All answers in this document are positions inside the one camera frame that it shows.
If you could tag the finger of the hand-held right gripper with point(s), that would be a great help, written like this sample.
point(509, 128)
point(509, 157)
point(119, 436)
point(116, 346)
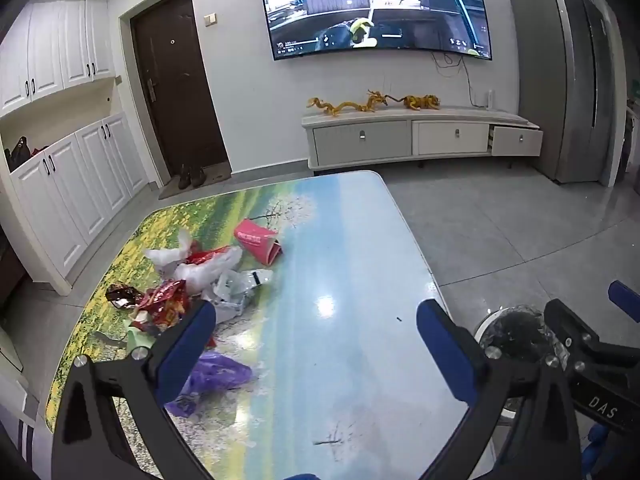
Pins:
point(625, 300)
point(575, 330)

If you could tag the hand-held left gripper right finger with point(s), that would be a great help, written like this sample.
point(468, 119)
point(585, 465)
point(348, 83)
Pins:
point(440, 350)

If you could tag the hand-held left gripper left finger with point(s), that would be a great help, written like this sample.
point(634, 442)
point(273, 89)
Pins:
point(192, 342)

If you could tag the purple plastic bag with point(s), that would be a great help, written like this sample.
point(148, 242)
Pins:
point(220, 372)

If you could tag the red foil wrapper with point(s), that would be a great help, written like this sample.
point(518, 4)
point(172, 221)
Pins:
point(165, 305)

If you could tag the green paper scrap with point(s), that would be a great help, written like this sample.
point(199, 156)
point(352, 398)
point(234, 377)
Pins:
point(137, 342)

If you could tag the white bin with black liner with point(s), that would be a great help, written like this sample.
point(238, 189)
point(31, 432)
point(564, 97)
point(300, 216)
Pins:
point(515, 330)

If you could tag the translucent plastic bag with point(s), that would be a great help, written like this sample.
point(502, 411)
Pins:
point(200, 275)

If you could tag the clear plastic wrapper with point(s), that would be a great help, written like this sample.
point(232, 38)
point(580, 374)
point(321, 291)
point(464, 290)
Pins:
point(235, 285)

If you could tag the dark brown foil wrapper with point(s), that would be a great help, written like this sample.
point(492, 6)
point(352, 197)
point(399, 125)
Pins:
point(122, 296)

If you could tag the red snack wrapper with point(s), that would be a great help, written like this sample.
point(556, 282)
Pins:
point(202, 258)

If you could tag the white plastic bag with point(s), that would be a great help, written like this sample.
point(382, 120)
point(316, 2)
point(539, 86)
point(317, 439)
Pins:
point(167, 256)

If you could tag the pink paper carton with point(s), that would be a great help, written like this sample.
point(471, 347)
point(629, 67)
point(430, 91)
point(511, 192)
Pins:
point(255, 240)

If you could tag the person's right hand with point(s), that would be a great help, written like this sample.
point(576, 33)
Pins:
point(600, 452)

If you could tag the dark shoe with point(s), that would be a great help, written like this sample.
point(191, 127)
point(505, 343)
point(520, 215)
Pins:
point(198, 176)
point(184, 177)

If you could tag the brown doormat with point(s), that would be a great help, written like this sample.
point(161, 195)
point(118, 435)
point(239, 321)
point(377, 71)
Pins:
point(217, 177)

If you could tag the white base cabinet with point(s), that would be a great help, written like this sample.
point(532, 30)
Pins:
point(80, 190)

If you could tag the white television stand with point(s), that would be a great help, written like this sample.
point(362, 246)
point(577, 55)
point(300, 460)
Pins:
point(375, 140)

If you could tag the grey refrigerator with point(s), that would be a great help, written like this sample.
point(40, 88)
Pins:
point(565, 75)

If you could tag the white router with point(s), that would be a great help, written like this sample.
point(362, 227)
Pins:
point(491, 100)

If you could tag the golden tiger ornament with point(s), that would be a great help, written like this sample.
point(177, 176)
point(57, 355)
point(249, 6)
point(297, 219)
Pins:
point(420, 102)

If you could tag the dark brown door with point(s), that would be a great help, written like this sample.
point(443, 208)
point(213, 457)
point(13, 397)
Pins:
point(175, 90)

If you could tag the dark handbag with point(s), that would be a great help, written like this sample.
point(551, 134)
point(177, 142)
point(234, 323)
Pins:
point(17, 151)

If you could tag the golden dragon ornament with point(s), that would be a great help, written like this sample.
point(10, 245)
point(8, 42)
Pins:
point(345, 106)

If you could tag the white wall cabinet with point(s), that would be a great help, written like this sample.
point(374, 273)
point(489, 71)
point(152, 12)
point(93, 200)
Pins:
point(50, 55)

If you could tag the wall light switch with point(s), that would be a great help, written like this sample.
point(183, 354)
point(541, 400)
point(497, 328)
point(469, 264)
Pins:
point(210, 19)

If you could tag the wall-mounted television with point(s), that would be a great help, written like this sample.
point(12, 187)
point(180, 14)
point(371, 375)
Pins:
point(375, 5)

